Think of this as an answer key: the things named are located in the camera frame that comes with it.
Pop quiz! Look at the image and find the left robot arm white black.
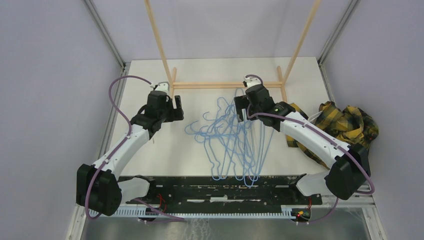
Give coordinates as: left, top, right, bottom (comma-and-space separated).
76, 90, 184, 220

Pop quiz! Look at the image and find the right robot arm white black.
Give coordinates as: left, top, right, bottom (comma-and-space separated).
234, 80, 375, 200

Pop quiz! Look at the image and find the yellow black plaid shirt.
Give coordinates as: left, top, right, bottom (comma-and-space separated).
285, 101, 380, 170

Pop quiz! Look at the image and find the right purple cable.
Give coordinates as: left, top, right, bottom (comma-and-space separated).
244, 74, 376, 225

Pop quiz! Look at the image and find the purple cable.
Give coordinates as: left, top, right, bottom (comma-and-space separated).
244, 74, 376, 225
84, 75, 186, 223

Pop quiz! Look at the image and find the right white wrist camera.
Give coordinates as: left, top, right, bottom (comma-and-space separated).
242, 76, 262, 88

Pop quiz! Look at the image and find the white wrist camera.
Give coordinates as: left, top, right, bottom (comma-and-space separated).
242, 76, 262, 88
150, 81, 170, 94

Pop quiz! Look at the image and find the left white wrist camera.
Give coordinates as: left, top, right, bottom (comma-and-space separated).
150, 81, 170, 94

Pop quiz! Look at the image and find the wooden hanger rack frame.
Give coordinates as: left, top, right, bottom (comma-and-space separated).
144, 0, 321, 102

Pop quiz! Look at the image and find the blue wire hanger on table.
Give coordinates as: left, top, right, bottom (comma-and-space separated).
184, 119, 239, 182

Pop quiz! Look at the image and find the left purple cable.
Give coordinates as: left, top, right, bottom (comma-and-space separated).
84, 75, 186, 223

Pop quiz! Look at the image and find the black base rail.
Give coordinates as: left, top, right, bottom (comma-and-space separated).
141, 175, 323, 215

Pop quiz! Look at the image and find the white slotted cable duct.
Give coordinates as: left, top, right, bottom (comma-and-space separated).
88, 205, 312, 220

